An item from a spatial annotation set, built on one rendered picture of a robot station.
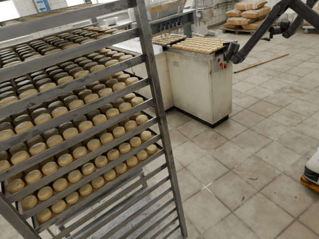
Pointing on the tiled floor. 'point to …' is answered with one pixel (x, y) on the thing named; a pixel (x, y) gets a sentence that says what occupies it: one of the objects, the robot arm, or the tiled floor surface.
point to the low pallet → (237, 30)
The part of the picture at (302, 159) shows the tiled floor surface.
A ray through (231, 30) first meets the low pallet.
